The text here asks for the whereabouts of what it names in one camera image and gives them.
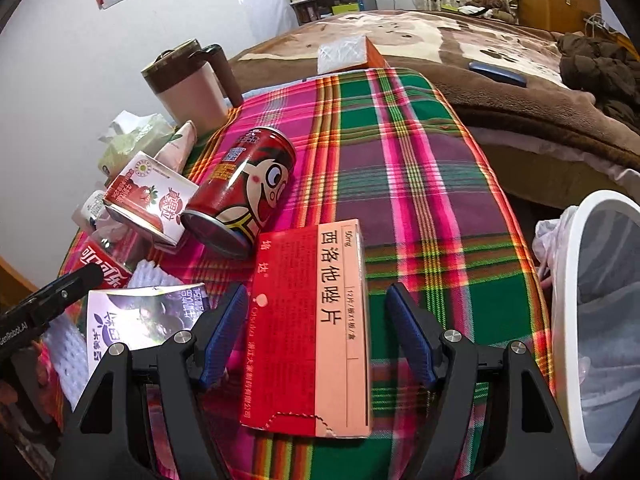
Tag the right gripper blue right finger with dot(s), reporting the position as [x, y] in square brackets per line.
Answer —
[417, 331]

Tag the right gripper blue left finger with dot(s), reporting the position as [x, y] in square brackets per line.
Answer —
[219, 329]

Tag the red medicine box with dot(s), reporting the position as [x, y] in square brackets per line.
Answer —
[307, 358]

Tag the purple grape milk carton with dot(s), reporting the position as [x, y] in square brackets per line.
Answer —
[140, 317]

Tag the white foam fruit net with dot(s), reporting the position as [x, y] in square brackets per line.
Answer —
[149, 274]

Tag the red cartoon drink can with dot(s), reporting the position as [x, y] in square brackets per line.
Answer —
[231, 208]

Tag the red strawberry milk carton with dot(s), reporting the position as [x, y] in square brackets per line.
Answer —
[150, 198]

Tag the white trash bin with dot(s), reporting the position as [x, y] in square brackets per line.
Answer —
[594, 265]

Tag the red cola bottle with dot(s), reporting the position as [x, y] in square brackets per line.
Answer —
[116, 258]

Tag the small white plastic packet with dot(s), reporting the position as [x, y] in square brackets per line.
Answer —
[91, 212]

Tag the pink crumpled wrapper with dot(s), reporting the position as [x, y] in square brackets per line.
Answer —
[177, 150]

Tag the colourful plaid tablecloth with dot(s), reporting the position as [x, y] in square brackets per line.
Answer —
[384, 147]

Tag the soft tissue pack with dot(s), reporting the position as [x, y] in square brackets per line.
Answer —
[128, 134]

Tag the bed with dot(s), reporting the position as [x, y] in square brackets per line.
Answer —
[548, 173]

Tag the pink brown lidded mug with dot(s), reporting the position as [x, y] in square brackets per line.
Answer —
[195, 84]

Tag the blue phone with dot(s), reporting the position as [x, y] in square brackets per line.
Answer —
[498, 74]

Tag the brown bear blanket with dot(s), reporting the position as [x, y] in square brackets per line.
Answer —
[440, 45]

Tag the orange tissue box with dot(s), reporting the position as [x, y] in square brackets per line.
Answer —
[349, 53]

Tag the dark brown jacket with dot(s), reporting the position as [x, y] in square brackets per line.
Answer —
[606, 70]

